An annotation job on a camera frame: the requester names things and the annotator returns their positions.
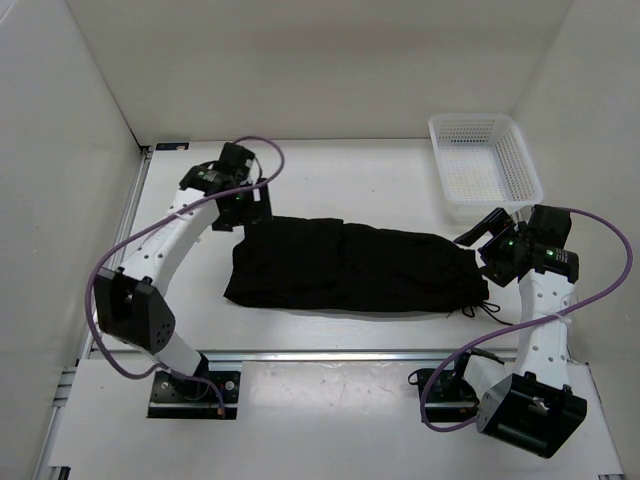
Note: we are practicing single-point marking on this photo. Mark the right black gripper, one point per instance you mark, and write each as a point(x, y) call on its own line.
point(496, 271)

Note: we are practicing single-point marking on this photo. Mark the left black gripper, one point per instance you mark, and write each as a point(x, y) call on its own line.
point(259, 212)

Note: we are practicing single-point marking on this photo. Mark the black trousers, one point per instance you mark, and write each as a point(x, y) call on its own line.
point(328, 264)

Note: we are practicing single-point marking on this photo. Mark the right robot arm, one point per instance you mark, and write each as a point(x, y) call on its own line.
point(528, 404)

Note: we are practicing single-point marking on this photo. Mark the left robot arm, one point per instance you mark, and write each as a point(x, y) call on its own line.
point(130, 300)

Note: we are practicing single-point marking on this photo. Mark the white plastic mesh basket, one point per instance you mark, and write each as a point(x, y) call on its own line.
point(483, 163)

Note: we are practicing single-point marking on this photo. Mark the blue label sticker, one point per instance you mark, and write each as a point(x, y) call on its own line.
point(172, 146)

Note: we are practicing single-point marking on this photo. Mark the right aluminium rail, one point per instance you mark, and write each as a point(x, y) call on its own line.
point(575, 350)

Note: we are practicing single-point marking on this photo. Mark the front aluminium rail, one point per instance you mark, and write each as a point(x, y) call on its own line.
point(235, 357)

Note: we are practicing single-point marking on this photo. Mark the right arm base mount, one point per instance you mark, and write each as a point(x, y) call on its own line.
point(451, 399)

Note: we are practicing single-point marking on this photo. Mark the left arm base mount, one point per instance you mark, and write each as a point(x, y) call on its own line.
point(171, 398)

